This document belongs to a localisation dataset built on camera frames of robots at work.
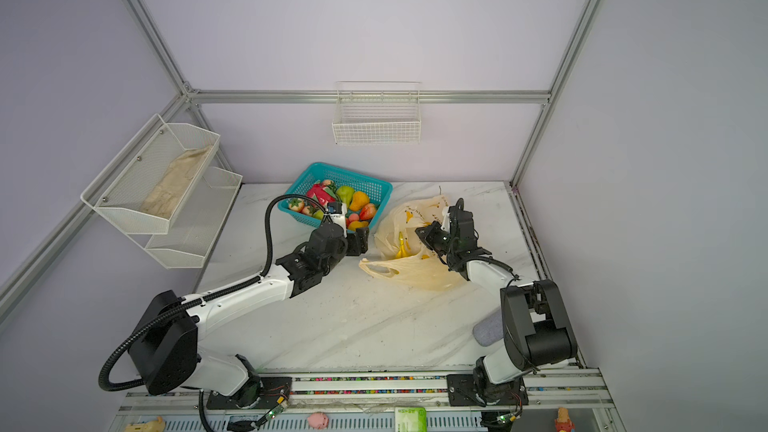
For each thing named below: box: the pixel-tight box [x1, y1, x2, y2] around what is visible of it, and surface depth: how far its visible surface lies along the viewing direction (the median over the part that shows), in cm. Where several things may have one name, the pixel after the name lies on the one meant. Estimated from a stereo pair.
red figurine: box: [555, 407, 574, 432], surface depth 70 cm
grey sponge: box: [472, 309, 504, 347], surface depth 82 cm
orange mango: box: [350, 191, 369, 211], surface depth 112 cm
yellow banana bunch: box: [395, 231, 412, 259], surface depth 95 cm
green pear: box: [336, 185, 354, 208], surface depth 113 cm
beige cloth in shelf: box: [140, 146, 212, 219], surface depth 81 cm
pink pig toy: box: [307, 412, 329, 430], surface depth 71 cm
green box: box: [394, 407, 427, 432], surface depth 70 cm
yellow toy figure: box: [125, 416, 167, 432], surface depth 69 cm
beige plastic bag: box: [359, 195, 467, 291], surface depth 93 cm
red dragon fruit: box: [306, 183, 337, 206], surface depth 109 cm
